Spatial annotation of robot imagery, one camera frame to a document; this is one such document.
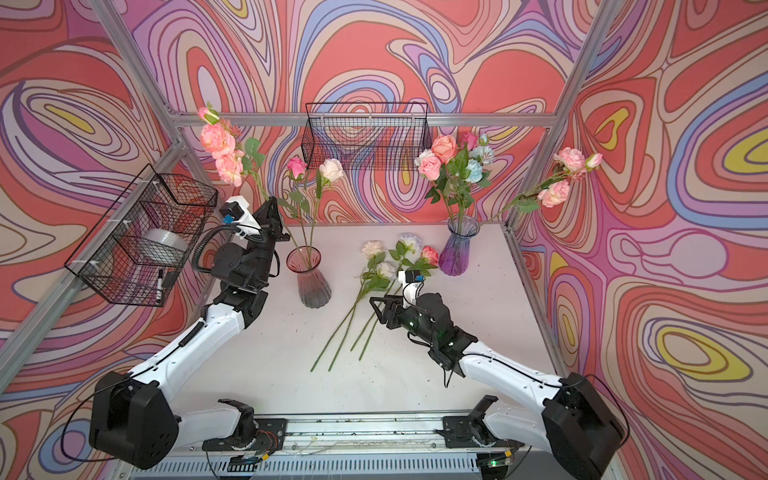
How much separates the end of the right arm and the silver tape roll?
54 cm

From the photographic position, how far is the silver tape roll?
707 millimetres

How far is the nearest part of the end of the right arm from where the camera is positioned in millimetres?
598
